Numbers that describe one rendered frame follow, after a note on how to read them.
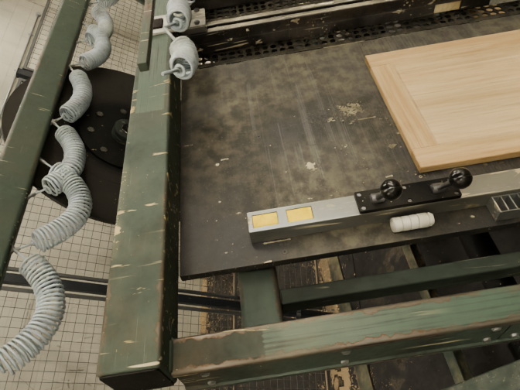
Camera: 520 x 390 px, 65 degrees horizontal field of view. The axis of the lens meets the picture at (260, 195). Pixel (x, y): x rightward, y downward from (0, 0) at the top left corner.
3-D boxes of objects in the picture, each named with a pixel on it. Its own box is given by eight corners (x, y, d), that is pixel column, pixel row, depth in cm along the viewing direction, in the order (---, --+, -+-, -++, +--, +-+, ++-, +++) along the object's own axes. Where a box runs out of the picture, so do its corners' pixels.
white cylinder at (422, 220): (393, 235, 81) (433, 229, 81) (395, 227, 79) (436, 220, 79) (388, 223, 83) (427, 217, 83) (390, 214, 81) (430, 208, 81)
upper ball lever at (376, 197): (387, 206, 82) (408, 196, 69) (367, 210, 82) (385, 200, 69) (383, 188, 83) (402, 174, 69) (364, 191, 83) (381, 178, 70)
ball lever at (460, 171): (446, 196, 82) (479, 185, 69) (428, 200, 82) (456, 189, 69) (442, 179, 82) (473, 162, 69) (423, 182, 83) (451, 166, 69)
